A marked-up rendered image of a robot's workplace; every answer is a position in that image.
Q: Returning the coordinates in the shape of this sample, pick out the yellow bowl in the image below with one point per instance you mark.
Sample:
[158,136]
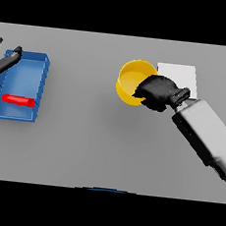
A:
[131,79]

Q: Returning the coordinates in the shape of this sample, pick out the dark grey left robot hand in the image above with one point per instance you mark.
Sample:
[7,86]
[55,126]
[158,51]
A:
[6,62]

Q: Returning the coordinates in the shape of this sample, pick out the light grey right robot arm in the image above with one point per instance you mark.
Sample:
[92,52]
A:
[206,134]

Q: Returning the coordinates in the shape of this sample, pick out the red beaker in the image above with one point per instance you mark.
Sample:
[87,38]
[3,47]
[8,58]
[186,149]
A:
[18,100]

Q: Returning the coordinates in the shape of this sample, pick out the pale square scale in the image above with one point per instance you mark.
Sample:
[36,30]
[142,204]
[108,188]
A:
[179,77]

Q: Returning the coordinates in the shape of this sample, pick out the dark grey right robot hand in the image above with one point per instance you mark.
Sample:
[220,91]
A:
[158,90]

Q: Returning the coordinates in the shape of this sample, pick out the blue tray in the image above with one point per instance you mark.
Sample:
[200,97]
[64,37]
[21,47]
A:
[22,82]

